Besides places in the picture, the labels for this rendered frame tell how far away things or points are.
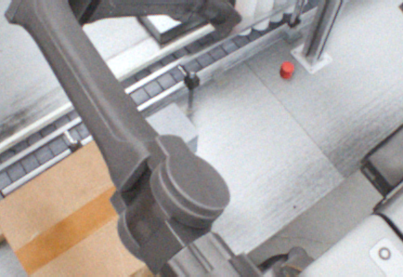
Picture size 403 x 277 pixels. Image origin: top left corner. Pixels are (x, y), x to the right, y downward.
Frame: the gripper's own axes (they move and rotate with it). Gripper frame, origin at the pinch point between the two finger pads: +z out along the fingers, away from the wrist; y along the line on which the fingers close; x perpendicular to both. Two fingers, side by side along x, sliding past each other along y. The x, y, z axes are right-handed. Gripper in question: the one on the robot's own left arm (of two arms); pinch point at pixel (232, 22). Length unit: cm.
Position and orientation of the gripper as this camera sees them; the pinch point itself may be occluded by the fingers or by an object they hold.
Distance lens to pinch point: 132.4
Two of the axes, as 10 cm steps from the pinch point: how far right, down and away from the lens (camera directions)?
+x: -6.8, 6.7, 3.0
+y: -6.0, -7.4, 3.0
